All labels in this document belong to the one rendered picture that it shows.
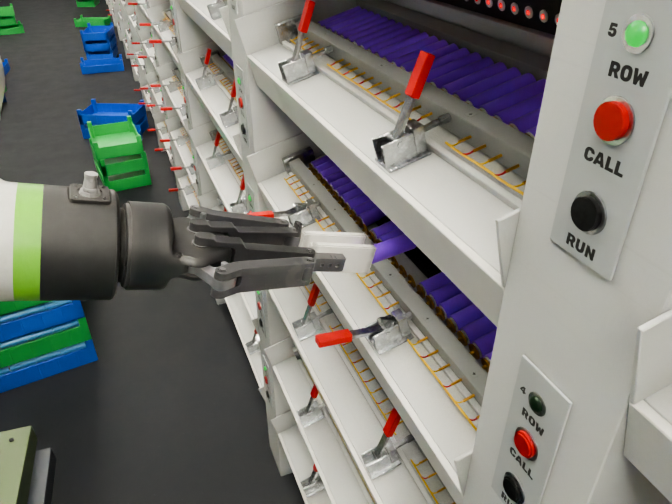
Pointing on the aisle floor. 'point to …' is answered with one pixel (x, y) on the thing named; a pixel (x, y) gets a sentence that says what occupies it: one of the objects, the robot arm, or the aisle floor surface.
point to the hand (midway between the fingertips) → (336, 251)
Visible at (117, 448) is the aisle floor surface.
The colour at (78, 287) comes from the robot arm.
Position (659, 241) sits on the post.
